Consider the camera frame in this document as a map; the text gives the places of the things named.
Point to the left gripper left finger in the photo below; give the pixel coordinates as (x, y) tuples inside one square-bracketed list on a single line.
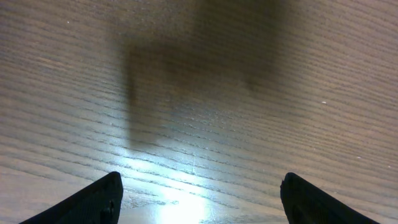
[(98, 203)]

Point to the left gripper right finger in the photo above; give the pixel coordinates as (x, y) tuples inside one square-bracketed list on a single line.
[(305, 203)]

